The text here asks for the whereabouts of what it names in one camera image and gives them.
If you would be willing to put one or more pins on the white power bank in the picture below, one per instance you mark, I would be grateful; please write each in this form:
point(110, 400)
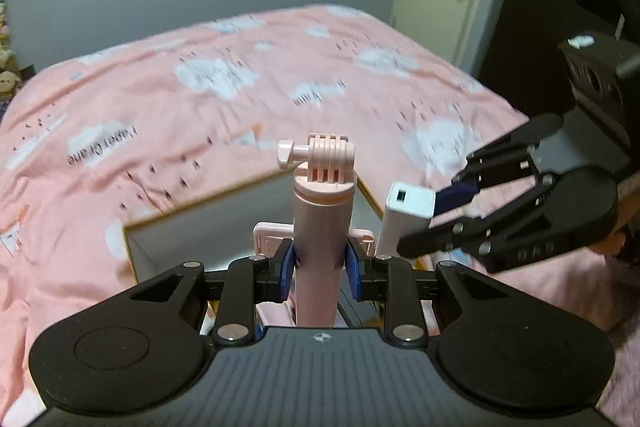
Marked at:
point(400, 217)

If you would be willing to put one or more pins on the orange cardboard box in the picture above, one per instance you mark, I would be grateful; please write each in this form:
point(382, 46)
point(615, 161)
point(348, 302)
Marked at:
point(200, 237)

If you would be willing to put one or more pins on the pink printed blanket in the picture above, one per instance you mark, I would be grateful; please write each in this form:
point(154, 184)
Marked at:
point(150, 107)

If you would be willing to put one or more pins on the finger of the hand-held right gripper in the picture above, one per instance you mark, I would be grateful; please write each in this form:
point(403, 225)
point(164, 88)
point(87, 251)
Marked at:
point(430, 241)
point(456, 197)

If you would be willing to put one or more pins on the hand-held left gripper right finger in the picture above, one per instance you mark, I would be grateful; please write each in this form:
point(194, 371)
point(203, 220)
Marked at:
point(353, 268)

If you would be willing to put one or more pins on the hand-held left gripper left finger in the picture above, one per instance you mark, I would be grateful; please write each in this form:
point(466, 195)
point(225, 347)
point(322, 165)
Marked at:
point(285, 268)

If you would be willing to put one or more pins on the row of plush toys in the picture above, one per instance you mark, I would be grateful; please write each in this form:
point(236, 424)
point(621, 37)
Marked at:
point(6, 79)

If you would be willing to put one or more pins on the pink selfie stick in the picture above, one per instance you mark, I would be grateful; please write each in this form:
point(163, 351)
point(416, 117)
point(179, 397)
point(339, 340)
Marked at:
point(320, 232)

